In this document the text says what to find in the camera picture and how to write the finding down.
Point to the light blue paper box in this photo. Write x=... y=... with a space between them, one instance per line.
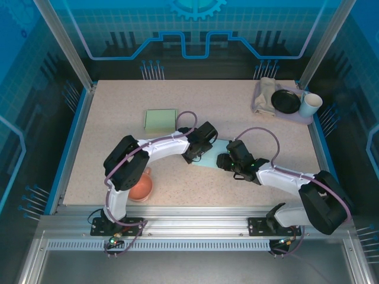
x=214 y=154

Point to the green paper box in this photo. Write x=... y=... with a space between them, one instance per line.
x=160 y=119

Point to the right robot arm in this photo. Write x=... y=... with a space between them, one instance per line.
x=281 y=177

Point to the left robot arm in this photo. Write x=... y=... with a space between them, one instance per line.
x=165 y=146

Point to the beige folded cloth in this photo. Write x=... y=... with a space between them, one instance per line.
x=262 y=100

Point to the purple tray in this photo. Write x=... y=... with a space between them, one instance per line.
x=296 y=118

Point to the black plate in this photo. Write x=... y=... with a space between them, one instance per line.
x=285 y=102

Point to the orange cup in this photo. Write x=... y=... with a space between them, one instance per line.
x=142 y=189

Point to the light blue cup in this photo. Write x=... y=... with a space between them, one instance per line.
x=308 y=108

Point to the small connector with LED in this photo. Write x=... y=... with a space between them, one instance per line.
x=115 y=241
x=285 y=242

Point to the slotted aluminium strip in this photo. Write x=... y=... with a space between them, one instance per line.
x=192 y=245

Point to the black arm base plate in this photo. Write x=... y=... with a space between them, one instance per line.
x=100 y=229
x=259 y=226

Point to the aluminium extrusion rail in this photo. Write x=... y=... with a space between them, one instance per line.
x=195 y=219

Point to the aluminium frame post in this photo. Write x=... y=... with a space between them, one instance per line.
x=68 y=47
x=323 y=47

